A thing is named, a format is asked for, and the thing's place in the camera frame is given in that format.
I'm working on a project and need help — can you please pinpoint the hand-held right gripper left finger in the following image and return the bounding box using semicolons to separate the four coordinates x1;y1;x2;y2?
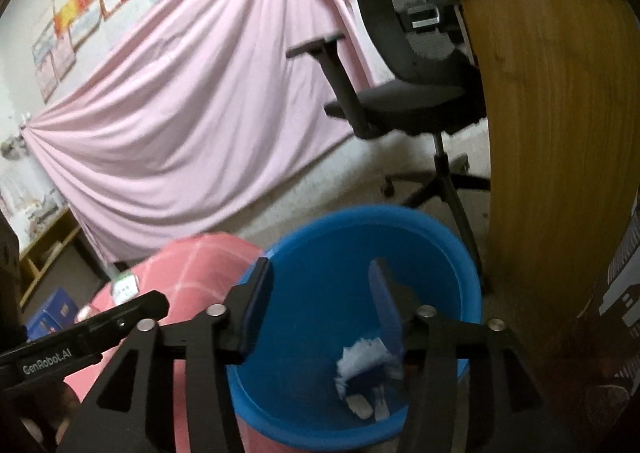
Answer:
65;257;275;453

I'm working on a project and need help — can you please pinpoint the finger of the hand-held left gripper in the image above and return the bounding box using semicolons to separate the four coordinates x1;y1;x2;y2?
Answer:
92;290;169;351

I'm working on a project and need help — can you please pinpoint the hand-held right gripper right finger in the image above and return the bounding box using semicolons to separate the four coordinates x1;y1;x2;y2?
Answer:
367;258;566;453

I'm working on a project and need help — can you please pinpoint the grey paper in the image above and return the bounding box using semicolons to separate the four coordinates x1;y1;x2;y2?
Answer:
334;338;403;401

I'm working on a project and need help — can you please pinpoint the blue plastic bucket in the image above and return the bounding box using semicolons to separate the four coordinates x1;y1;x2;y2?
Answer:
225;204;483;446

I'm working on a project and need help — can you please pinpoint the small paper scrap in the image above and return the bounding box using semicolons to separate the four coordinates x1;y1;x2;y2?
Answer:
347;394;373;419
374;385;390;423

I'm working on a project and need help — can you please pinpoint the green white small carton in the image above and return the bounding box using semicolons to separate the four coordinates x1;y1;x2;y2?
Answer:
111;272;140;305

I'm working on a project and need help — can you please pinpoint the blue cardboard box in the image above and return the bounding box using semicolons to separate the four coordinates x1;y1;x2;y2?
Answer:
26;287;78;340

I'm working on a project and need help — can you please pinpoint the pink checked bedsheet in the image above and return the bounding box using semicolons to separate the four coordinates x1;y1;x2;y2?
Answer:
65;232;268;453

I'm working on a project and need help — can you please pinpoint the pink hanging sheet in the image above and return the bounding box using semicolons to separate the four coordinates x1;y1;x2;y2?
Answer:
22;0;381;266

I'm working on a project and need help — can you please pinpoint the black office chair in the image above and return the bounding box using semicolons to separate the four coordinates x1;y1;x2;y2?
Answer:
286;0;493;294

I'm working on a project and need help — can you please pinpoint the wooden desk panel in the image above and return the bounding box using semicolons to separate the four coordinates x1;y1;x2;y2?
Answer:
445;0;640;329

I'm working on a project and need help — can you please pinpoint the wooden wall shelf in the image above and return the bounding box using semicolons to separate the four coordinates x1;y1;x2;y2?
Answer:
17;206;83;286

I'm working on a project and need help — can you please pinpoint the wire wall rack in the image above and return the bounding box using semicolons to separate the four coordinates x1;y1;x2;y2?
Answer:
0;120;31;159

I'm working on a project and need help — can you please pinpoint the group of wall certificates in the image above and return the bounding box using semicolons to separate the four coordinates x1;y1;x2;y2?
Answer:
31;0;147;101

